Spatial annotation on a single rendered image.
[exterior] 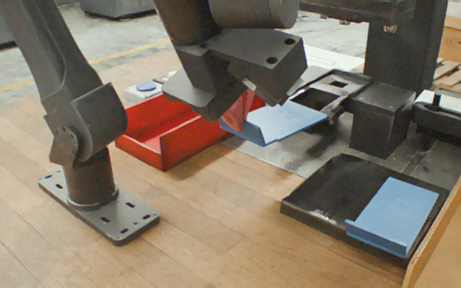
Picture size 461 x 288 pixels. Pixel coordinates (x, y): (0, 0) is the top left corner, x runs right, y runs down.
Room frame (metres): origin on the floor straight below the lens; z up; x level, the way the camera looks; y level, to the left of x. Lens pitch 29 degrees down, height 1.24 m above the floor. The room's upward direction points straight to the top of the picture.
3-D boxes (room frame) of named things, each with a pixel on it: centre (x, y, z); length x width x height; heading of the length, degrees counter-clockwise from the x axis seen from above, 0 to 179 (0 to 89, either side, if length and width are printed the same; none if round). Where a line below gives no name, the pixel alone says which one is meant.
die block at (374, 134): (0.66, -0.19, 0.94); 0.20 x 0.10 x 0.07; 51
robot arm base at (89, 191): (0.46, 0.19, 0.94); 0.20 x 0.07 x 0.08; 51
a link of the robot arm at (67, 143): (0.45, 0.18, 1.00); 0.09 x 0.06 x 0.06; 155
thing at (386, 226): (0.40, -0.19, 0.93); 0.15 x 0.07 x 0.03; 143
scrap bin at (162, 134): (0.66, 0.07, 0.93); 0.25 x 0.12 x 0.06; 141
